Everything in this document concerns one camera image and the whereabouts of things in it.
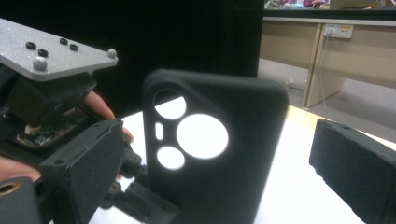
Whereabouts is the white power socket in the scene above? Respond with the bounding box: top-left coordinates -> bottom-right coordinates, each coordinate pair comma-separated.
322,23 -> 355,40

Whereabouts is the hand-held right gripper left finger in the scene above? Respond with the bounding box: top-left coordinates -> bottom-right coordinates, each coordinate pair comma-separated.
38,118 -> 125,224

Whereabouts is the pile of colourful clutter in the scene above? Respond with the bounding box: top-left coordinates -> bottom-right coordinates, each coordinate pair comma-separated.
263,0 -> 332,10

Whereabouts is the black phone case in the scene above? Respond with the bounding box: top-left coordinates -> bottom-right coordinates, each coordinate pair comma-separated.
141,68 -> 290,224

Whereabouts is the green cardboard box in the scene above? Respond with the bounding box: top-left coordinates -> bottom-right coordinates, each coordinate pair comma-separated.
329,0 -> 380,9

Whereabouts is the wooden table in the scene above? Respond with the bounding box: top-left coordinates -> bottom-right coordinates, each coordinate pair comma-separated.
284,105 -> 328,132

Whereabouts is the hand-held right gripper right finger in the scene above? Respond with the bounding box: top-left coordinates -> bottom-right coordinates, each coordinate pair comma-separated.
308,119 -> 396,224

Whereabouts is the long beige wooden desk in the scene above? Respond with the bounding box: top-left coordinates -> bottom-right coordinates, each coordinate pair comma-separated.
259,8 -> 396,108

